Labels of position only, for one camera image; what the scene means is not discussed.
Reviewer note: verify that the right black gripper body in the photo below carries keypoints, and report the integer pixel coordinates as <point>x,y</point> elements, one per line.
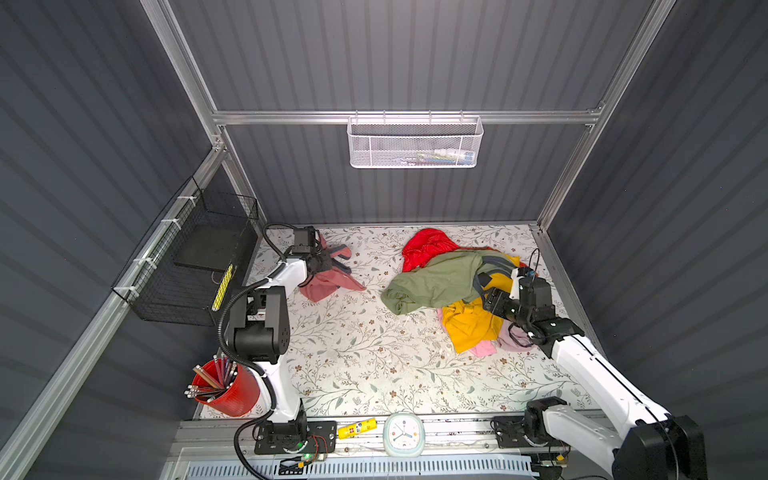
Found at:
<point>505,306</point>

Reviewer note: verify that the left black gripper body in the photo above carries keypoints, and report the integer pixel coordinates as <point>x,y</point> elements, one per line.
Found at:
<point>321,260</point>

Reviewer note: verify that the dusty pink grey-trimmed shirt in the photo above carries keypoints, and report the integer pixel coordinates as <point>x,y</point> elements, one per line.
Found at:
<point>325,283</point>

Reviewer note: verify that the olive green shirt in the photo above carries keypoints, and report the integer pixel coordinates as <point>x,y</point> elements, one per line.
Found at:
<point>448,278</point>

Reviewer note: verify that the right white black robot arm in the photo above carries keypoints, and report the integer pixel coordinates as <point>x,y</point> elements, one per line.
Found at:
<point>644,440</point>

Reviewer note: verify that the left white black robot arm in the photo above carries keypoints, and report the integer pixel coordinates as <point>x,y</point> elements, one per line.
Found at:
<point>254,326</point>

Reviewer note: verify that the mauve cloth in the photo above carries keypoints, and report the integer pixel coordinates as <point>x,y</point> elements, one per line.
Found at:
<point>514,339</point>

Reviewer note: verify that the light pink cloth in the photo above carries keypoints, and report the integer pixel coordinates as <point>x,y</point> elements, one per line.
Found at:
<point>470,328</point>

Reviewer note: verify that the red cloth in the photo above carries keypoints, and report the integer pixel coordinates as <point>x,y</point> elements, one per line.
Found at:
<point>425,245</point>

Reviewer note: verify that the yellow shirt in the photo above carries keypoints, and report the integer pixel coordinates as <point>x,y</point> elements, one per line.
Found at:
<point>493,275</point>

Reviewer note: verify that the black pad in basket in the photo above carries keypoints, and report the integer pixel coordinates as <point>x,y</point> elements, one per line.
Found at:
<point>208,248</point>

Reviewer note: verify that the yellow strip in basket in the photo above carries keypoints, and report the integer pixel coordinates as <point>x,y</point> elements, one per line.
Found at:
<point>223,287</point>

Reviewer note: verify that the floral patterned table mat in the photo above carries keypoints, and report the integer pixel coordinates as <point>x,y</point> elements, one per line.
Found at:
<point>350,356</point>

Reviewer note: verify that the items in white basket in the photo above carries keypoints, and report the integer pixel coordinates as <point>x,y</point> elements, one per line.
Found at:
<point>441,157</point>

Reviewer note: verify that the red pencil cup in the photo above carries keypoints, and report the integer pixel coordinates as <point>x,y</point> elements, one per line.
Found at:
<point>225,386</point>

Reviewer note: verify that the mint green alarm clock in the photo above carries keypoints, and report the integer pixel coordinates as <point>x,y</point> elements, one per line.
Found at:
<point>404,435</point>

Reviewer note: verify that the yellow glue tube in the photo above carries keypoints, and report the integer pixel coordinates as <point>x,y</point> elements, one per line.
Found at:
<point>357,428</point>

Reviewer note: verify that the white wire wall basket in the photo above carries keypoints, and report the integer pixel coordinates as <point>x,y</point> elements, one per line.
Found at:
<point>375,142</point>

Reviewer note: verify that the black wire side basket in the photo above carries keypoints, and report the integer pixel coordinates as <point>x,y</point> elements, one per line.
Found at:
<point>156,289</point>

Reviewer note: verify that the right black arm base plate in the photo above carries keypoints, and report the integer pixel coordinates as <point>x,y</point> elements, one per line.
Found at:
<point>519,431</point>

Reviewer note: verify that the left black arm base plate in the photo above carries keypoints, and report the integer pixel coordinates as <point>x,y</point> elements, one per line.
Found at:
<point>296,438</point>

